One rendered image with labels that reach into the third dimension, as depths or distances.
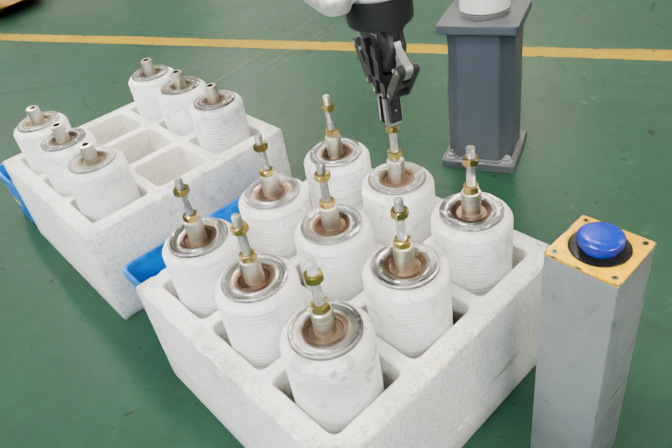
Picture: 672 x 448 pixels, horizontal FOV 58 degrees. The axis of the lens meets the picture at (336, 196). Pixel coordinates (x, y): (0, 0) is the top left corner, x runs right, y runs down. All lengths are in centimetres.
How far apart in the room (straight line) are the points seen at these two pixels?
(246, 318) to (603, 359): 35
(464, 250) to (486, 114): 53
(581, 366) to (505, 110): 65
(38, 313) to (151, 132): 39
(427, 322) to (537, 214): 52
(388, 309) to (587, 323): 19
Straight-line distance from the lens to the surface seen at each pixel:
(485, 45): 113
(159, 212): 102
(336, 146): 85
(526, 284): 74
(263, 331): 67
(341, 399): 61
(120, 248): 101
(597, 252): 57
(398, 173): 77
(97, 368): 103
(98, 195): 100
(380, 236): 80
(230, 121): 108
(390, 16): 66
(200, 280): 75
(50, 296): 122
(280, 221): 78
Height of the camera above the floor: 69
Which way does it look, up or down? 35 degrees down
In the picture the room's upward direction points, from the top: 10 degrees counter-clockwise
